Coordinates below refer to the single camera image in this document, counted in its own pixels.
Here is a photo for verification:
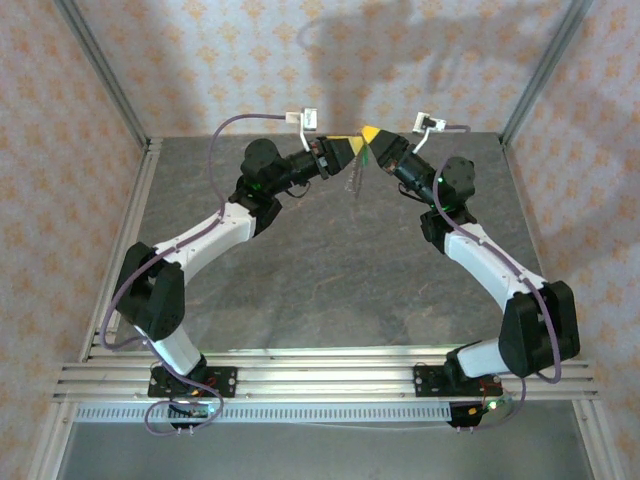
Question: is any small circuit board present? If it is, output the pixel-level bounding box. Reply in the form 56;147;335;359
167;399;224;422
449;389;519;431

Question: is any grey metal sheet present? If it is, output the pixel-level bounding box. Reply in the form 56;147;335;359
59;422;596;480

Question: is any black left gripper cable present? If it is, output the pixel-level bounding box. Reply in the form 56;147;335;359
278;181;312;200

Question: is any aluminium side rail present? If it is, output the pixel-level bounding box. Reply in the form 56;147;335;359
27;139;165;480
501;142;622;480

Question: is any aluminium frame post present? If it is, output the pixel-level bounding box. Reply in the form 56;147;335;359
498;0;596;147
53;0;164;154

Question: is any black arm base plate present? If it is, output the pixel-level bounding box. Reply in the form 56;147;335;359
413;364;459;399
148;366;238;400

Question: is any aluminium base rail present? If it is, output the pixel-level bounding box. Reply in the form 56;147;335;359
52;348;601;402

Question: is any perforated grey cable duct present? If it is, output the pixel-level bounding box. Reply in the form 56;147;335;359
74;403;454;425

